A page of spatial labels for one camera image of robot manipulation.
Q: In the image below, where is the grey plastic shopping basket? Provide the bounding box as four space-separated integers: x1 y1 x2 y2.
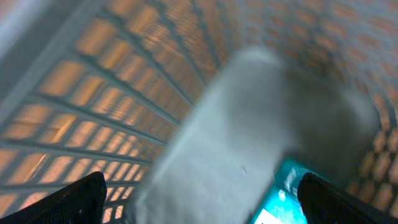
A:
1 0 397 223

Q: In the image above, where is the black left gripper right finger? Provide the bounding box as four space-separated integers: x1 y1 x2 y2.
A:
297 172 397 224

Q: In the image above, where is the teal mouthwash bottle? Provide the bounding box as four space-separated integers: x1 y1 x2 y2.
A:
248 159 315 224

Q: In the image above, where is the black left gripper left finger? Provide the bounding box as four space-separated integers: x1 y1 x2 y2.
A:
1 171 107 224

